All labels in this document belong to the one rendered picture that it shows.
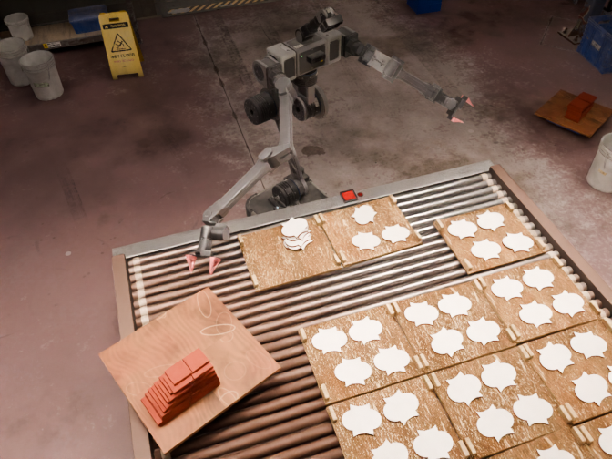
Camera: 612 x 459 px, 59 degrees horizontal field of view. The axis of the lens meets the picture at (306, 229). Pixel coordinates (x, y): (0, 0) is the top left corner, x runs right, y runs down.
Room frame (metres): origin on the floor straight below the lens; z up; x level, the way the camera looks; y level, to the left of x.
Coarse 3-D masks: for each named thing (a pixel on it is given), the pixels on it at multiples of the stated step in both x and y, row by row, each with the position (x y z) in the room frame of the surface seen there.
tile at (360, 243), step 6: (360, 234) 1.80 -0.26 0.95; (366, 234) 1.80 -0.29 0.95; (354, 240) 1.76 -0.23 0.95; (360, 240) 1.76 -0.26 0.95; (366, 240) 1.76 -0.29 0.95; (372, 240) 1.75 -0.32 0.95; (378, 240) 1.75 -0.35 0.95; (354, 246) 1.73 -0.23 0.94; (360, 246) 1.72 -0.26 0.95; (366, 246) 1.72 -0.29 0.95; (372, 246) 1.72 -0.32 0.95
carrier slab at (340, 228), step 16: (352, 208) 1.99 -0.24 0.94; (384, 208) 1.99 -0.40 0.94; (336, 224) 1.88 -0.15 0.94; (352, 224) 1.88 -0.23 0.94; (368, 224) 1.87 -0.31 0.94; (384, 224) 1.87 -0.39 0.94; (400, 224) 1.87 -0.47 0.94; (336, 240) 1.77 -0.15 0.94; (384, 240) 1.76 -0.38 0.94; (416, 240) 1.76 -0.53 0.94; (352, 256) 1.67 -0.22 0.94; (368, 256) 1.67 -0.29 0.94
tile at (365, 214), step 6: (360, 210) 1.96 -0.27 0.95; (366, 210) 1.96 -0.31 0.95; (372, 210) 1.96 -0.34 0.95; (354, 216) 1.92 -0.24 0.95; (360, 216) 1.92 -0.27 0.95; (366, 216) 1.92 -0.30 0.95; (372, 216) 1.92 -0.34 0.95; (360, 222) 1.88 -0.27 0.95; (366, 222) 1.88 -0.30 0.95; (372, 222) 1.88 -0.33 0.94
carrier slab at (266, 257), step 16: (256, 240) 1.77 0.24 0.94; (272, 240) 1.77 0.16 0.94; (320, 240) 1.77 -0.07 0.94; (256, 256) 1.68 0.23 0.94; (272, 256) 1.67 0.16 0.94; (288, 256) 1.67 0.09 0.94; (304, 256) 1.67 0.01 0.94; (320, 256) 1.67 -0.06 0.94; (256, 272) 1.58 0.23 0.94; (272, 272) 1.58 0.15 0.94; (288, 272) 1.57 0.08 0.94; (304, 272) 1.57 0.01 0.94; (320, 272) 1.57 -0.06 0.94; (256, 288) 1.49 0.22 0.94
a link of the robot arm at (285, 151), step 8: (280, 80) 2.30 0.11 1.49; (288, 80) 2.28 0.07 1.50; (280, 88) 2.25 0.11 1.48; (288, 88) 2.25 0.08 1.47; (280, 96) 2.22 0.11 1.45; (288, 96) 2.21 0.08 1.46; (296, 96) 2.29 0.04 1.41; (280, 104) 2.19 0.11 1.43; (288, 104) 2.17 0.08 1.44; (280, 112) 2.14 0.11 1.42; (288, 112) 2.13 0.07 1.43; (280, 120) 2.09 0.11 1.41; (288, 120) 2.08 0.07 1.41; (280, 128) 2.05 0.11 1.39; (288, 128) 2.03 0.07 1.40; (280, 136) 2.01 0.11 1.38; (288, 136) 1.99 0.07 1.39; (280, 144) 1.95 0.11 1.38; (288, 144) 1.94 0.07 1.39; (280, 152) 1.91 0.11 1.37; (288, 152) 1.92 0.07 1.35; (272, 160) 1.90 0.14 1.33; (280, 160) 1.91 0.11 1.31
